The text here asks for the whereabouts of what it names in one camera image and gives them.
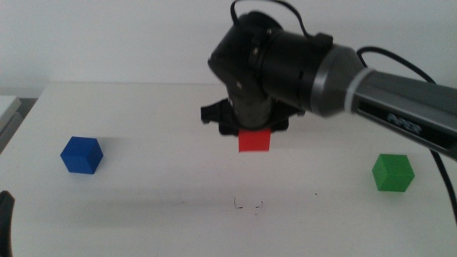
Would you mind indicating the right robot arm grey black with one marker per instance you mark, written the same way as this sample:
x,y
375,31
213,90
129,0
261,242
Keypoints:
x,y
389,94

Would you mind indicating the blue cube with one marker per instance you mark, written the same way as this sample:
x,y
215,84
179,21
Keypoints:
x,y
80,158

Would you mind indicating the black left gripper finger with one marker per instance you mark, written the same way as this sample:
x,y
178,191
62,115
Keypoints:
x,y
5,225

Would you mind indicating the red cube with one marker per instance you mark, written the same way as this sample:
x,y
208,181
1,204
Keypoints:
x,y
254,141

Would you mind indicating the green cube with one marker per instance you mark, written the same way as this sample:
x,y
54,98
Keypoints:
x,y
392,175

